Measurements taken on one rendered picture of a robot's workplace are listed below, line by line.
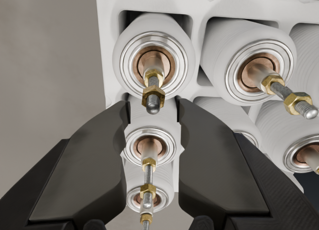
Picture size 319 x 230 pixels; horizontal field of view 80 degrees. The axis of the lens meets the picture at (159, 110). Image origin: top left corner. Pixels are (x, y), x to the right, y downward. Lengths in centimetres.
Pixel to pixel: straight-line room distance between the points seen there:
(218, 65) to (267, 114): 17
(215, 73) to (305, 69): 12
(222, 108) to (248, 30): 12
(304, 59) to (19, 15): 53
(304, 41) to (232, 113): 13
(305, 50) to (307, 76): 4
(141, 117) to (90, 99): 31
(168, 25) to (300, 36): 20
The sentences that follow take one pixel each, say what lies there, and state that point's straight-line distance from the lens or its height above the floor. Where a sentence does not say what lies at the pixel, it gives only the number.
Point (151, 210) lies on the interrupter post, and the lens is 35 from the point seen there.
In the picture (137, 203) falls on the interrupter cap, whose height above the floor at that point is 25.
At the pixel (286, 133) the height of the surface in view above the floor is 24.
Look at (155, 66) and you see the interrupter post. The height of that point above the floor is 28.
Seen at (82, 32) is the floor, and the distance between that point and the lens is 49.
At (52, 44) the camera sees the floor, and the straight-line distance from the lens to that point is 53.
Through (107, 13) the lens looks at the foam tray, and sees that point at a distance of 29.
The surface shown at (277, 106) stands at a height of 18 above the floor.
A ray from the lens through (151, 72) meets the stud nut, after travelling 18.
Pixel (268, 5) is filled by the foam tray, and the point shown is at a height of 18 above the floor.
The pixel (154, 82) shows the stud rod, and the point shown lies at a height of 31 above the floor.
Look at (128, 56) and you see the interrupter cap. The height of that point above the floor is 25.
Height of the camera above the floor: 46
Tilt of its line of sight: 59 degrees down
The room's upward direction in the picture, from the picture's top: 178 degrees clockwise
